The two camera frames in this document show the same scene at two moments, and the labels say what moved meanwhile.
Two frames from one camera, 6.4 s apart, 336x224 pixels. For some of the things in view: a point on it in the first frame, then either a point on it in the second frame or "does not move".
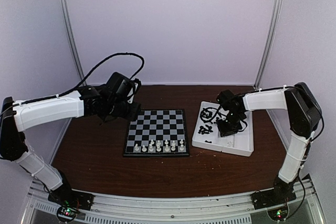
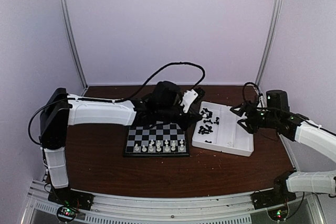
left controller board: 66,213 does not move
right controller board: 279,214 does not move
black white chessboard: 157,132 does not move
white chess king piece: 158,146 does not move
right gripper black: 224,131 → 250,128
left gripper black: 133,114 → 191,119
